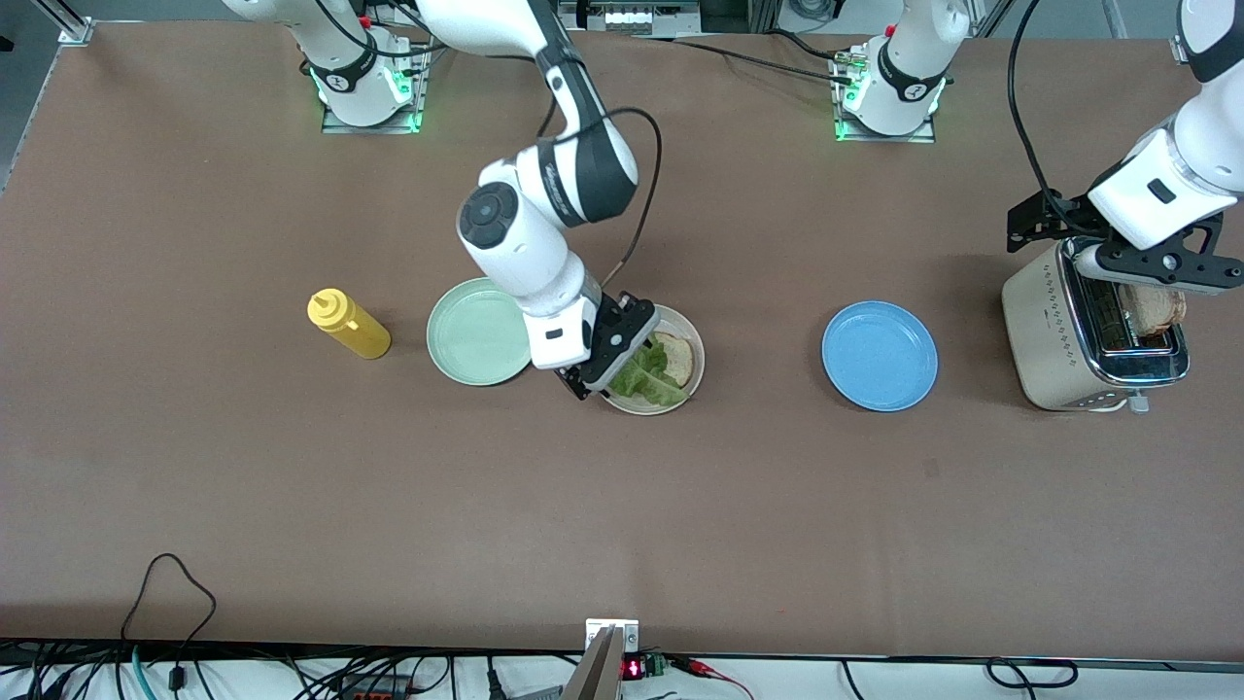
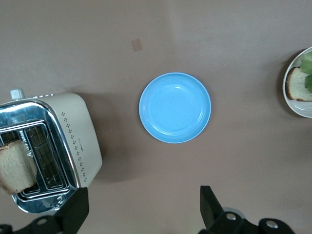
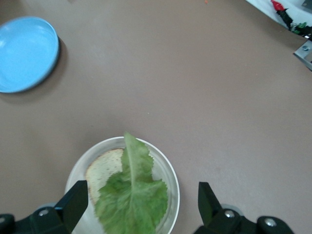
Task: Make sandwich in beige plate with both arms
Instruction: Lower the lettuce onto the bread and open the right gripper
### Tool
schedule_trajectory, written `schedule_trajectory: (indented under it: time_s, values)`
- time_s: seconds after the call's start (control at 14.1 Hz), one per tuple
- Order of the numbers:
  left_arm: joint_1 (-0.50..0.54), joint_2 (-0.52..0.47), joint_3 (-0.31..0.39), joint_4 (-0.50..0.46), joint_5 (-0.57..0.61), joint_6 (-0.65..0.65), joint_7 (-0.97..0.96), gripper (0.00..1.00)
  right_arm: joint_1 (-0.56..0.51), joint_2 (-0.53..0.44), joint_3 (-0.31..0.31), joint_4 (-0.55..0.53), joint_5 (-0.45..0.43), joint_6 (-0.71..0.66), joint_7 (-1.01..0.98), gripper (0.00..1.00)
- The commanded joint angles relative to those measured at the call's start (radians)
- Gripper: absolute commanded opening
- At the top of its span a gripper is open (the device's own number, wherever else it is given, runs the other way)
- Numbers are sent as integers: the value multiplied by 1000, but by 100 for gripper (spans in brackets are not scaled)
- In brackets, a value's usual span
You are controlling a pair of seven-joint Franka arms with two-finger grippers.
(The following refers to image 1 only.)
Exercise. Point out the lit control box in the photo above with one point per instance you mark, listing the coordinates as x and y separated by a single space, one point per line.
641 19

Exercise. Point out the small white bracket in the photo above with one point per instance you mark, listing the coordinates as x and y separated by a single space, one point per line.
630 637

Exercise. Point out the aluminium profile bar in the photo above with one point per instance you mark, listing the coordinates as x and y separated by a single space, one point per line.
595 676

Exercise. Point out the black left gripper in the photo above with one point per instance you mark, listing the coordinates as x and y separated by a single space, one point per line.
1036 220

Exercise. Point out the green lettuce leaf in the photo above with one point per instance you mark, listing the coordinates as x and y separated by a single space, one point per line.
651 384

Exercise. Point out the aluminium corner bracket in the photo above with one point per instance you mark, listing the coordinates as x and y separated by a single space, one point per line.
1181 51

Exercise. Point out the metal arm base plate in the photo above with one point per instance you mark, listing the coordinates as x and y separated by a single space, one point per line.
369 129
880 139

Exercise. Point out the aluminium frame post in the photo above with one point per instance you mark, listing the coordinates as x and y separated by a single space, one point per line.
991 15
1116 17
73 29

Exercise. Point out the blue plate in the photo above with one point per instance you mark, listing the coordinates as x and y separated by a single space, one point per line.
880 355

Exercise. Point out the pale green plate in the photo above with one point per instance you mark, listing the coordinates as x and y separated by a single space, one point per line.
466 335

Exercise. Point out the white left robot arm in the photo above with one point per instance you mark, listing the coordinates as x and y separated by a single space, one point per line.
909 58

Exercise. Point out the toasted bread slice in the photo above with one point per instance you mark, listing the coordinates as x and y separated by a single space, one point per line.
680 362
1157 316

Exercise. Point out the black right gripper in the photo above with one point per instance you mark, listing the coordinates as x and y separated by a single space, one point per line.
622 328

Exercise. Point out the beige plate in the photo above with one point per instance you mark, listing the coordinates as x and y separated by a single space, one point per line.
675 316

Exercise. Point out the yellow squeeze bottle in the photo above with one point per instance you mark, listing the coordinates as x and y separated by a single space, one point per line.
355 332

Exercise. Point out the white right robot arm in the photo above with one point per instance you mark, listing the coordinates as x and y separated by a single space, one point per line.
515 253

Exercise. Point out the beige chrome toaster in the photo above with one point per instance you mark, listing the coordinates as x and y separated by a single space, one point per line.
1040 340

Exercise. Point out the red digit display module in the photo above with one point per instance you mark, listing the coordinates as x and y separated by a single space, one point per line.
633 669

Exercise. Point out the red clip lead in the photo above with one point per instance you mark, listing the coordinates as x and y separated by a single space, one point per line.
700 666

